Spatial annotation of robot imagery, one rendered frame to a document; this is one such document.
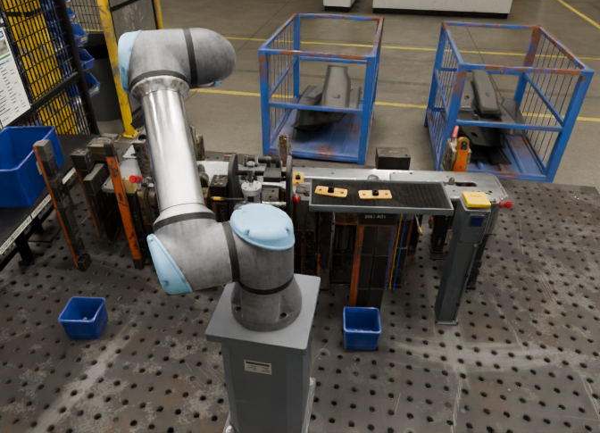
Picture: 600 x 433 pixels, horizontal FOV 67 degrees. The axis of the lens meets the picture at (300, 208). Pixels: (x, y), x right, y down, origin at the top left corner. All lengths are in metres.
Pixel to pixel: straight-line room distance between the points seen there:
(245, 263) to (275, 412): 0.43
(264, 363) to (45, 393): 0.71
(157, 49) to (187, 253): 0.41
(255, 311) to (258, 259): 0.13
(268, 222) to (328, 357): 0.67
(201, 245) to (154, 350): 0.71
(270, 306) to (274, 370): 0.16
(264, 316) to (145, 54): 0.56
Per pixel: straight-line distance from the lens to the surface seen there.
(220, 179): 1.38
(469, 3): 9.34
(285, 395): 1.08
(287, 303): 0.93
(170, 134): 0.91
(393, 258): 1.55
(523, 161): 3.87
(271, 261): 0.84
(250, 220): 0.84
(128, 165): 1.78
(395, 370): 1.41
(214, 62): 1.00
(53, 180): 1.62
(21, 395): 1.53
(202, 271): 0.82
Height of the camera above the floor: 1.82
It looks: 35 degrees down
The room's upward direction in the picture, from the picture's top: 1 degrees clockwise
